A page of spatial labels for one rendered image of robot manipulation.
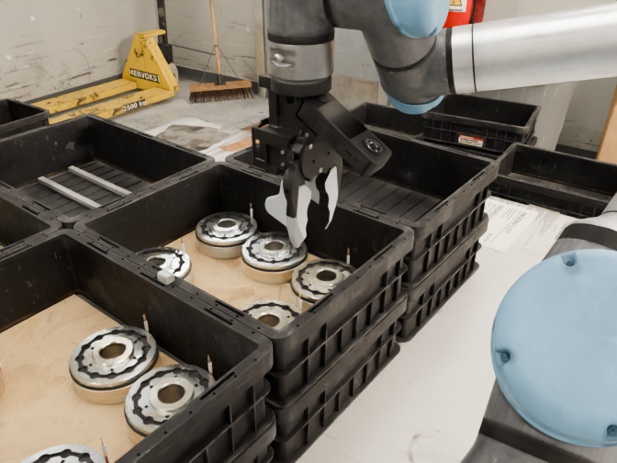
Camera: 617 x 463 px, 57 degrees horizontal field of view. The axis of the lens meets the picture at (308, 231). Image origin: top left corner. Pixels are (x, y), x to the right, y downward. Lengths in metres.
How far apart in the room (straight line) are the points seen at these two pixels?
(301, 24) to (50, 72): 3.97
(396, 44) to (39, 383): 0.57
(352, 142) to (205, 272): 0.37
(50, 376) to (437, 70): 0.58
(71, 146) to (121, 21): 3.60
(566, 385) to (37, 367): 0.62
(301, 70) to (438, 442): 0.52
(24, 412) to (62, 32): 3.97
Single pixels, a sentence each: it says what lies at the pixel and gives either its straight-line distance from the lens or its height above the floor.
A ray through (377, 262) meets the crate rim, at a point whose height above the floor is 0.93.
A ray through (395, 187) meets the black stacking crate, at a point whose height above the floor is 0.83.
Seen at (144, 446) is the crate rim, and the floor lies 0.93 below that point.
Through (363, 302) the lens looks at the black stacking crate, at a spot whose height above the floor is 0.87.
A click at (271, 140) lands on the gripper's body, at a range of 0.69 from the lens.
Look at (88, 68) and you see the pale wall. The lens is 4.72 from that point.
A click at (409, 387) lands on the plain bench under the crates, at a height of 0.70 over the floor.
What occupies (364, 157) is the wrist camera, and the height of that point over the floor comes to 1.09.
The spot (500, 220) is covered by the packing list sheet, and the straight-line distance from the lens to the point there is 1.36.
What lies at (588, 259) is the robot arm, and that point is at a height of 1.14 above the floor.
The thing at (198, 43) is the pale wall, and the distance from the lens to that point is 4.81.
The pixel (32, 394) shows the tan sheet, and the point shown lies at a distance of 0.77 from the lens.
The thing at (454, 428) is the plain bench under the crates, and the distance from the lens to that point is 0.86.
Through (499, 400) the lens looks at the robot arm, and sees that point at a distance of 0.55.
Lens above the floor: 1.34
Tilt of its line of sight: 31 degrees down
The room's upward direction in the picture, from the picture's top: straight up
